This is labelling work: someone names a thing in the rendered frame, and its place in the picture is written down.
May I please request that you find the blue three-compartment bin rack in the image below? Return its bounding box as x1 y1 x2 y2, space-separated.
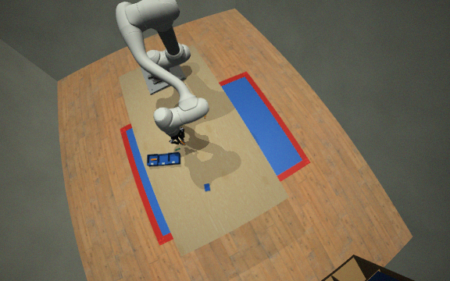
147 152 180 166

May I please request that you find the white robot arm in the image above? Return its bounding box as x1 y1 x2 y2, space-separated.
116 0 209 137

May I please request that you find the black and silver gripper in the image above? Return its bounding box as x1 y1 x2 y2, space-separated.
170 127 185 145

